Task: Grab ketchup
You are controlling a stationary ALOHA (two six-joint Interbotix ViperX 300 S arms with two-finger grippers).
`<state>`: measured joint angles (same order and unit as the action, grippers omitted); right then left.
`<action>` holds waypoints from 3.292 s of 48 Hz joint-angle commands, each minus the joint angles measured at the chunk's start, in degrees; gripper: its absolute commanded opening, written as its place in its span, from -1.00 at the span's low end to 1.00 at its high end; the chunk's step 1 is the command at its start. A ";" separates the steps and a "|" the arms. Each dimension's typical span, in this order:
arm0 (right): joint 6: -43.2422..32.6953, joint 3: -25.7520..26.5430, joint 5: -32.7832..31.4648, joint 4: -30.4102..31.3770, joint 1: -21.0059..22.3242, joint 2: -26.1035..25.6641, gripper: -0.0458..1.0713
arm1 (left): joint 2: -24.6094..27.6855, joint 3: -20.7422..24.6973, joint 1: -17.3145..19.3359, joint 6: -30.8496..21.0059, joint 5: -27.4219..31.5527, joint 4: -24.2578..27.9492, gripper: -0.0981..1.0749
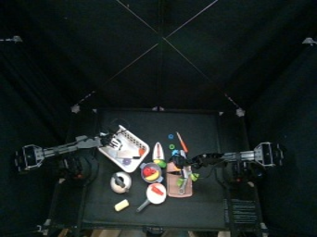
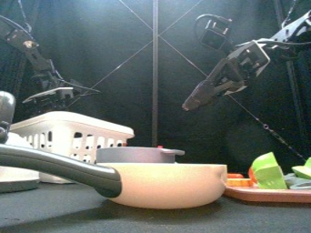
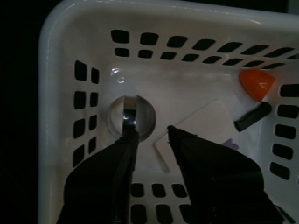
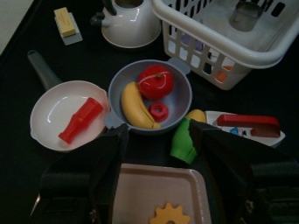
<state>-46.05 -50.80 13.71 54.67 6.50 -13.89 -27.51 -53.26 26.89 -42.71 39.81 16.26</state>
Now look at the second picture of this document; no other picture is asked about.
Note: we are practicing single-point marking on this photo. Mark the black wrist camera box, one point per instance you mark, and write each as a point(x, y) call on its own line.
point(214, 35)

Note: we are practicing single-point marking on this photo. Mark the grey toy piece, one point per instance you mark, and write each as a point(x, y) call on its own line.
point(298, 182)

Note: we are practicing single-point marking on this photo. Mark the large green toy food wedge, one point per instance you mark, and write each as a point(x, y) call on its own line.
point(268, 171)

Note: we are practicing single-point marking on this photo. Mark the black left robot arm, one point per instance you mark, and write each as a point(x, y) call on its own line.
point(35, 57)

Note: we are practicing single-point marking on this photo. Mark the small green toy food piece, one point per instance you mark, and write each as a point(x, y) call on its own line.
point(304, 170)

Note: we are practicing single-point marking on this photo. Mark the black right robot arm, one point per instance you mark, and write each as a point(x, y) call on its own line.
point(294, 30)

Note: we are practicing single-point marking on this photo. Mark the orange toy food piece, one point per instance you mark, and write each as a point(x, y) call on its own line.
point(240, 181)

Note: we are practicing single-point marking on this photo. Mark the white plastic slotted basket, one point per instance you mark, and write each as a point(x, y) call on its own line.
point(69, 133)

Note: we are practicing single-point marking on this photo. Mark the thin vertical metal frame pole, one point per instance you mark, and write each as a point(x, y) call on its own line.
point(156, 75)

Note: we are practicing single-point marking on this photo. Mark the black diagonal brace rod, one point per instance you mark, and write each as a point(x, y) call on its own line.
point(268, 127)

